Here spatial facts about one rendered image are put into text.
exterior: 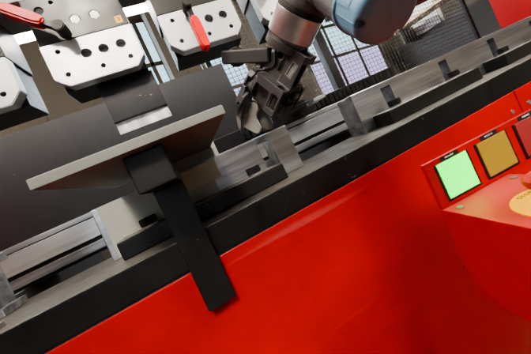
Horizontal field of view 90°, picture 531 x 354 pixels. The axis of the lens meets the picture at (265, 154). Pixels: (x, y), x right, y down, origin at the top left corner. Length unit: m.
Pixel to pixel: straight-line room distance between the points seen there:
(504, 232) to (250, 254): 0.30
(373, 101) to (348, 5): 0.39
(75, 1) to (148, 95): 0.19
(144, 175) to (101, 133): 0.83
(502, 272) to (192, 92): 1.00
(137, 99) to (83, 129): 0.58
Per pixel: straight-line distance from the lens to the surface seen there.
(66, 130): 1.15
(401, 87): 0.75
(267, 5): 0.64
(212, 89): 1.11
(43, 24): 0.58
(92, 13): 0.62
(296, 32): 0.43
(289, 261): 0.44
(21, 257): 0.89
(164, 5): 0.61
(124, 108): 0.57
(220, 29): 0.59
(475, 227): 0.38
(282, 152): 0.55
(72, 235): 0.84
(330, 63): 1.60
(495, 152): 0.44
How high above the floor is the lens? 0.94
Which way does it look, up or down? 1 degrees down
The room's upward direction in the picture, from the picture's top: 25 degrees counter-clockwise
